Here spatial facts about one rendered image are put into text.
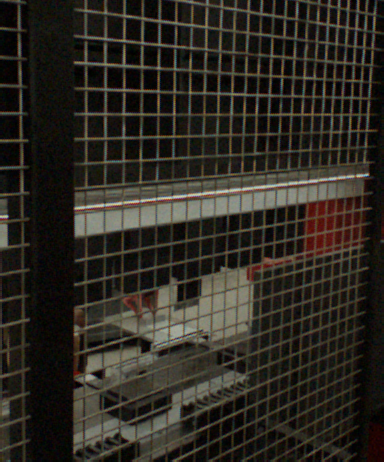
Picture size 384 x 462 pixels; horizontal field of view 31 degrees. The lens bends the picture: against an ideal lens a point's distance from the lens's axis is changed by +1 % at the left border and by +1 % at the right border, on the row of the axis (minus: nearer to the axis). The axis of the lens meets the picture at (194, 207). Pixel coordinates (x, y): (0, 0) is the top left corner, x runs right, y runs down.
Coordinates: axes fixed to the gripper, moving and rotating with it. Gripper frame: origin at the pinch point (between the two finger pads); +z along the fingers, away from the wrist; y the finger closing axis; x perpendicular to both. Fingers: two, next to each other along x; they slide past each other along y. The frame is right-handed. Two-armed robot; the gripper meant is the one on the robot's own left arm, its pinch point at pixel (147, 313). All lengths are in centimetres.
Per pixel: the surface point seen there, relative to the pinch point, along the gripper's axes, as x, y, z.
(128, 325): 1.4, -7.1, 1.8
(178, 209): -36.4, -9.7, -19.6
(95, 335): 210, 134, -25
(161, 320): -2.6, 2.3, 3.4
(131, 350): 210, 158, -10
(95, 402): -3.2, -29.0, 19.6
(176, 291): -21.6, -6.1, -0.8
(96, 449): -49, -64, 29
